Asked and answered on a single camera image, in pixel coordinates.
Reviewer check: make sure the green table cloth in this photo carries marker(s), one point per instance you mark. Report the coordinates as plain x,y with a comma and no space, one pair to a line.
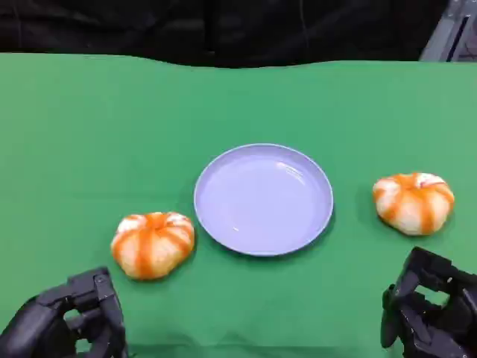
112,130

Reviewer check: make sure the lilac plate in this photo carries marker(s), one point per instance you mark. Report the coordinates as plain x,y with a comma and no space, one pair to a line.
262,201

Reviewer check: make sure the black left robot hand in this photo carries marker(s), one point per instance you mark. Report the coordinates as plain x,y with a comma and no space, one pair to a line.
41,320

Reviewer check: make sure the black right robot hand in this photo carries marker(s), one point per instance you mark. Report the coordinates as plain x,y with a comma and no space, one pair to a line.
436,313

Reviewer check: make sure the orange and white bread roll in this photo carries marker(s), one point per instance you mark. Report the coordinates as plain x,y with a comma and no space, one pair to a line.
153,246
413,203

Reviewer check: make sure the grey metal frame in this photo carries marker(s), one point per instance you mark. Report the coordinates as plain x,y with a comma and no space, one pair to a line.
447,33

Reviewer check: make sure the black backdrop cloth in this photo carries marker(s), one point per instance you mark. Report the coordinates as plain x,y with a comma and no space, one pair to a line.
223,26

